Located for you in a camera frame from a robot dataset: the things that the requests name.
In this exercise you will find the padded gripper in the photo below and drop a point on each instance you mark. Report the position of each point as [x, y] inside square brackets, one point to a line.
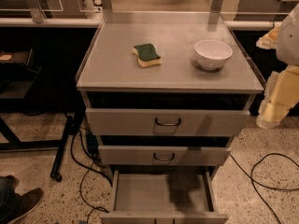
[289, 41]

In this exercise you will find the grey bottom drawer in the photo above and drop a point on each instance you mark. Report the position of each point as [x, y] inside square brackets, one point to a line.
[180, 197]

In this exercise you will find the grey drawer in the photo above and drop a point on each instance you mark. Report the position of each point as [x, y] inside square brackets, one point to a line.
[168, 122]
[175, 156]
[180, 197]

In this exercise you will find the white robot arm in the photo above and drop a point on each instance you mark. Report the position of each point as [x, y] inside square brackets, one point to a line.
[292, 21]

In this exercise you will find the grey metal drawer cabinet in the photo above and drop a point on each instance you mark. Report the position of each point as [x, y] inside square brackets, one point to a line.
[111, 77]

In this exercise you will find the grey middle drawer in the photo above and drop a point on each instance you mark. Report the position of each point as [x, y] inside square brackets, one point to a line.
[175, 156]

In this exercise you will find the grey top drawer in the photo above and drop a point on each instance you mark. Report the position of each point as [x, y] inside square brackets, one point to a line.
[168, 122]

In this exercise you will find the white ceramic bowl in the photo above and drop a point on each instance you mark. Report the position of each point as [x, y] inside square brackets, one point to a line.
[212, 54]

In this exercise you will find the green and yellow sponge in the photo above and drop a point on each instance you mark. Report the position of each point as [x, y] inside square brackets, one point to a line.
[146, 55]

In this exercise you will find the black power adapter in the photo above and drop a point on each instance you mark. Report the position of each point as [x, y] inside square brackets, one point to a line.
[92, 144]

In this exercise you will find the black metal table frame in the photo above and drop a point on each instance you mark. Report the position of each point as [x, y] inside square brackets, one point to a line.
[17, 77]

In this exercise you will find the white horizontal rail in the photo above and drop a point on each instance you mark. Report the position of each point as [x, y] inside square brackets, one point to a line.
[90, 23]

